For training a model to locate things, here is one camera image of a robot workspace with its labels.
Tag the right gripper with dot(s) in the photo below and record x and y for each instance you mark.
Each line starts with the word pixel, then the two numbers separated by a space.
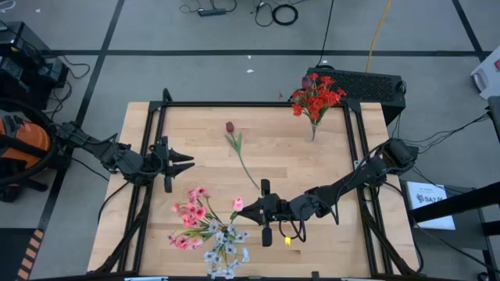
pixel 273 210

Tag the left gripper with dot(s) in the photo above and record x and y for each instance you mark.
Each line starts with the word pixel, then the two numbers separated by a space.
pixel 160 166

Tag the pink flower bunch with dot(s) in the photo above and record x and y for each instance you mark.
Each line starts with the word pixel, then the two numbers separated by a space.
pixel 200 213

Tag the dark red tulip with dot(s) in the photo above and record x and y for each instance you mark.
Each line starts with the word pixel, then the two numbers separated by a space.
pixel 229 126
pixel 306 82

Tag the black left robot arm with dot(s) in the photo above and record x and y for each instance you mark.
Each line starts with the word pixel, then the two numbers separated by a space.
pixel 117 158

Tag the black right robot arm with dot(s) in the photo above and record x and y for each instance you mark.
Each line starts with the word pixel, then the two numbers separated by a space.
pixel 351 183

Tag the clear glass vase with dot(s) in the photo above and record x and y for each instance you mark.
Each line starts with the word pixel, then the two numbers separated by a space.
pixel 313 130

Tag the orange and black vacuum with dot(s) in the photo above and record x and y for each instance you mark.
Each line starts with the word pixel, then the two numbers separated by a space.
pixel 27 136

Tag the black power strip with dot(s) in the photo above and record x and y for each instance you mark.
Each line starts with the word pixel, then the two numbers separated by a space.
pixel 211 12

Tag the black perforated computer case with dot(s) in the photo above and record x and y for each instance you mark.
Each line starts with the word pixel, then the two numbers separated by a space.
pixel 371 84

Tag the white printed sheet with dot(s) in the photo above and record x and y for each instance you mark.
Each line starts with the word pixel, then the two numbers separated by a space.
pixel 437 218

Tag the black equipment box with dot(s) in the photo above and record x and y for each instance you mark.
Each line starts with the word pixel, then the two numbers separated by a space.
pixel 19 43

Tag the black beam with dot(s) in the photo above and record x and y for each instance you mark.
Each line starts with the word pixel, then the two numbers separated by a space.
pixel 457 205

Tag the white device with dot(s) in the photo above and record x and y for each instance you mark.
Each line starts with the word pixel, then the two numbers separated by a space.
pixel 486 78

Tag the black table frame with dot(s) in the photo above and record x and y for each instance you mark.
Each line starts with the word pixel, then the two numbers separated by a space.
pixel 254 104

